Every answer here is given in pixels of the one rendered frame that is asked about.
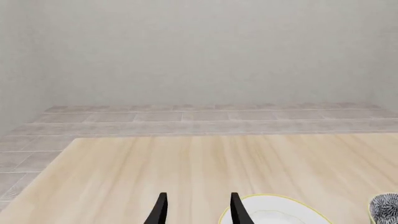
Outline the black and white patterned bowl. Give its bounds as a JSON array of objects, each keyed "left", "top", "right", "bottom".
[{"left": 368, "top": 192, "right": 398, "bottom": 224}]

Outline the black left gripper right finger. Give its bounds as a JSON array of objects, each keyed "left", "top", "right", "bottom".
[{"left": 230, "top": 192, "right": 256, "bottom": 224}]

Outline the white plate with yellow rim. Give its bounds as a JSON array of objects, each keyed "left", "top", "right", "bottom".
[{"left": 218, "top": 194, "right": 333, "bottom": 224}]

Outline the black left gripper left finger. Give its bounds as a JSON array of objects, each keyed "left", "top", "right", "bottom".
[{"left": 142, "top": 192, "right": 168, "bottom": 224}]

